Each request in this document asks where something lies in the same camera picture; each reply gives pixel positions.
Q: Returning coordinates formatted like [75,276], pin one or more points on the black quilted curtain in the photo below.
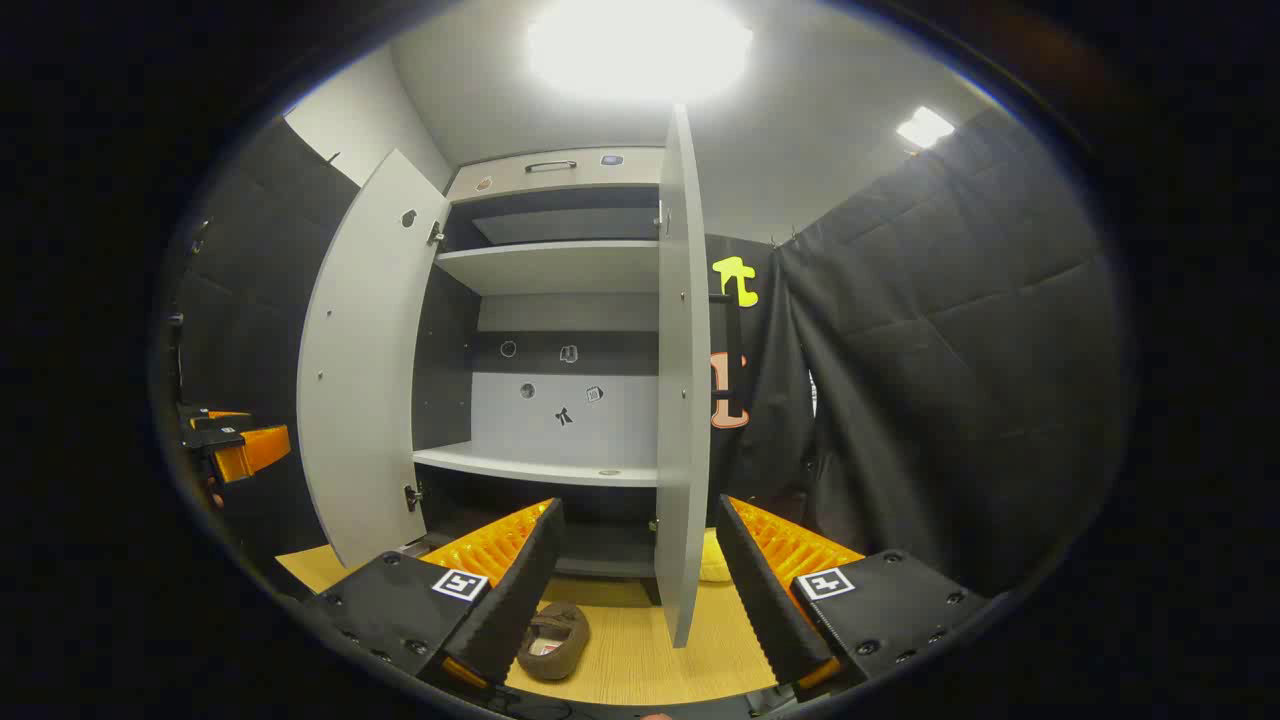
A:
[250,300]
[960,350]

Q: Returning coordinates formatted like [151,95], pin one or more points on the grey cabinet shelf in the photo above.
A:
[540,463]
[550,266]

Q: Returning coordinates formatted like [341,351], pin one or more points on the grey cabinet drawer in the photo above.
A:
[560,178]

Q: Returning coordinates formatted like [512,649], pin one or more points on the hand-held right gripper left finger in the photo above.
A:
[520,590]

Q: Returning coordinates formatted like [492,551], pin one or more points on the brown fluffy shoe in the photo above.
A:
[552,640]

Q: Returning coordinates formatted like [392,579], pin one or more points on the grey shoe cabinet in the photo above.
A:
[560,420]

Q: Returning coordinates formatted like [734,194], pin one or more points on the large ceiling light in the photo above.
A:
[640,45]

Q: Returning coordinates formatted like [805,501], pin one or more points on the black backdrop cloth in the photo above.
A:
[775,400]

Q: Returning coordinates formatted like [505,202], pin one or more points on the small ceiling light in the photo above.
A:
[925,127]

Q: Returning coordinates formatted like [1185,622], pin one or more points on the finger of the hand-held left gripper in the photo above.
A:
[215,417]
[250,452]

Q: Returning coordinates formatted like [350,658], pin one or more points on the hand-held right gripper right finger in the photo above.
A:
[765,600]

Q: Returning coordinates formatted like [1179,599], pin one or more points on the yellow plush toy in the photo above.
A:
[713,560]

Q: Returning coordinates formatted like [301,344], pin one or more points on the grey shoe cabinet door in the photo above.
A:
[683,400]
[365,380]

